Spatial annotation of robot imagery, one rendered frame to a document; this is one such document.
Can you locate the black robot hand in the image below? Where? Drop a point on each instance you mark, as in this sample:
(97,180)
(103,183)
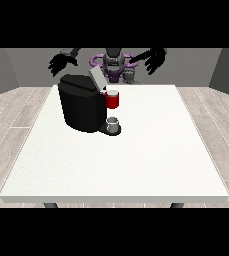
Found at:
(61,62)
(154,60)

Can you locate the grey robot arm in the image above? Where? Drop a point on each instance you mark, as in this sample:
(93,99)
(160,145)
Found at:
(70,51)

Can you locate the pale grey machine lid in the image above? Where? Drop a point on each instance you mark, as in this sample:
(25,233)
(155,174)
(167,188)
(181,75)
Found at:
(97,76)

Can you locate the black coffee machine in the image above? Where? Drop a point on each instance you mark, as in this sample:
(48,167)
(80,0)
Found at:
(79,106)

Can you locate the red pod holder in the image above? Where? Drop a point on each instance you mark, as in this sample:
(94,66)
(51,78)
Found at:
(112,102)

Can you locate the grey robot trunk purple rings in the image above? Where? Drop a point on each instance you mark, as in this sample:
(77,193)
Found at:
(112,59)

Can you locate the small grey cup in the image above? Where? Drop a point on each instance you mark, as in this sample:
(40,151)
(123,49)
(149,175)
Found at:
(112,127)

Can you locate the dark table leg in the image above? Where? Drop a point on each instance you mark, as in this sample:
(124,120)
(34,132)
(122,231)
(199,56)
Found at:
(177,205)
(50,205)

